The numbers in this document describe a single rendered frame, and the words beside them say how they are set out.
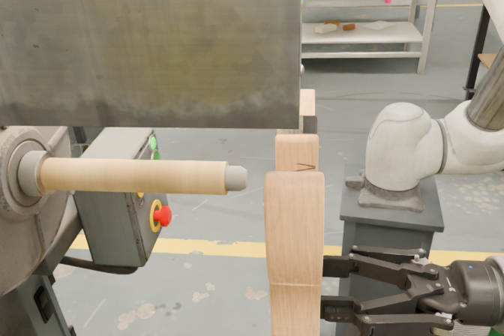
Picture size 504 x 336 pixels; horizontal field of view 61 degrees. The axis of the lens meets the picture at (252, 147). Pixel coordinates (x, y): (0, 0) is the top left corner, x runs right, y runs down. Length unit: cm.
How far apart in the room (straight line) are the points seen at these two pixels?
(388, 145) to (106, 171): 88
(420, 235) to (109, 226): 85
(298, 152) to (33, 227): 29
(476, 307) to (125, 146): 56
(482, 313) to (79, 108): 49
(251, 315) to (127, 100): 172
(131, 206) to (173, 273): 138
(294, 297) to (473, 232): 207
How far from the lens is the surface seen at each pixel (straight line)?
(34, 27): 22
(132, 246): 79
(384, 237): 131
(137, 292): 207
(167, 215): 81
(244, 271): 206
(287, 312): 42
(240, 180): 40
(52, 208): 55
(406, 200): 130
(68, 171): 45
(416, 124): 119
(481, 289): 57
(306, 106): 60
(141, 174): 42
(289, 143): 44
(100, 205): 75
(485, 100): 115
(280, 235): 33
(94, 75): 22
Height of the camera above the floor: 148
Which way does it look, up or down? 30 degrees down
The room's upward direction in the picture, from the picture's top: 3 degrees counter-clockwise
